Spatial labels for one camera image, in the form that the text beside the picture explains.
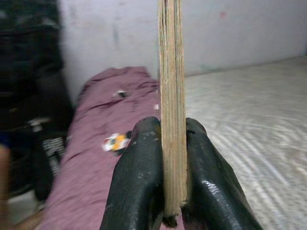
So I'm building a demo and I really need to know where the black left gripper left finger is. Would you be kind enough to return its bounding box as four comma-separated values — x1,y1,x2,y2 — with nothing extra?
100,116,166,230

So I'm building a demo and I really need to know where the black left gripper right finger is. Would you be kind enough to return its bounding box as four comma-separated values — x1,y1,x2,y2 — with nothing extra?
181,118,264,230

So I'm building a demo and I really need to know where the colourful children's board book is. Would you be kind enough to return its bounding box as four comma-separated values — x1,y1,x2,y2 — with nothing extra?
158,0,189,228

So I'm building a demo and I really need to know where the purple cartoon print blanket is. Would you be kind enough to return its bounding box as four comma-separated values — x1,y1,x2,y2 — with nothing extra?
35,67,166,230

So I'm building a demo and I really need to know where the grey patterned mattress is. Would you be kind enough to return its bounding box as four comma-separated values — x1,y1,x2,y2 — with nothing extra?
183,56,307,230

